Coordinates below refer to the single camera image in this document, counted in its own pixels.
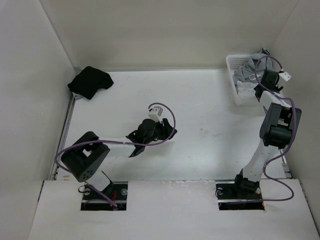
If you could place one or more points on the right metal table rail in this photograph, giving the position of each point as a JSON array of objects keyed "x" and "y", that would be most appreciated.
[{"x": 285, "y": 165}]

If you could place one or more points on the white plastic basket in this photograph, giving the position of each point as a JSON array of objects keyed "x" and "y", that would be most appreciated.
[{"x": 233, "y": 63}]

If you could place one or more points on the white tank top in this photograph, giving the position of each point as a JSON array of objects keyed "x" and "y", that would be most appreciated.
[{"x": 246, "y": 89}]

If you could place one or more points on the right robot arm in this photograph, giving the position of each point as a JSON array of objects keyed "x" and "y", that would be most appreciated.
[{"x": 250, "y": 176}]

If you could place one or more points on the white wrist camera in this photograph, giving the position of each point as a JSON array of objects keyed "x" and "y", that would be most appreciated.
[
  {"x": 284, "y": 77},
  {"x": 155, "y": 114}
]

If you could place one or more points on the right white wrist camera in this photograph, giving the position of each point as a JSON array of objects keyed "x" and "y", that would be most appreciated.
[{"x": 284, "y": 77}]

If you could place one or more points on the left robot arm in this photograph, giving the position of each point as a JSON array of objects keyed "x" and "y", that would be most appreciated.
[{"x": 84, "y": 162}]

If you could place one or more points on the metal table rail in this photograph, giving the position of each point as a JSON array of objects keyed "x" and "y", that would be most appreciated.
[
  {"x": 285, "y": 165},
  {"x": 63, "y": 135}
]

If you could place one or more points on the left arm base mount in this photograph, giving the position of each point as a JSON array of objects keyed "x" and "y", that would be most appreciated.
[{"x": 92, "y": 201}]

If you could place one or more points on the left metal table rail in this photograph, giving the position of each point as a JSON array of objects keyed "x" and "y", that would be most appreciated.
[{"x": 63, "y": 135}]

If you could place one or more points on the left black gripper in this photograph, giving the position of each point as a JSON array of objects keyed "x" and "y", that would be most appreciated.
[{"x": 166, "y": 130}]

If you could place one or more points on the folded black tank top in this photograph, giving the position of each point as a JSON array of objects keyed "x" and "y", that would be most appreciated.
[{"x": 89, "y": 81}]

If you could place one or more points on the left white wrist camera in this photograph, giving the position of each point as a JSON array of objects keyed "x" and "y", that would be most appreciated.
[{"x": 155, "y": 114}]

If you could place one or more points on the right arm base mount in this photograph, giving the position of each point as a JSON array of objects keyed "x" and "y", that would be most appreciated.
[{"x": 231, "y": 198}]

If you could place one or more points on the grey tank top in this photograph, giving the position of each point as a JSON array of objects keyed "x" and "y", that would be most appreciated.
[{"x": 248, "y": 68}]

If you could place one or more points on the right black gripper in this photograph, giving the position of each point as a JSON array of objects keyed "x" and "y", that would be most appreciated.
[{"x": 278, "y": 88}]

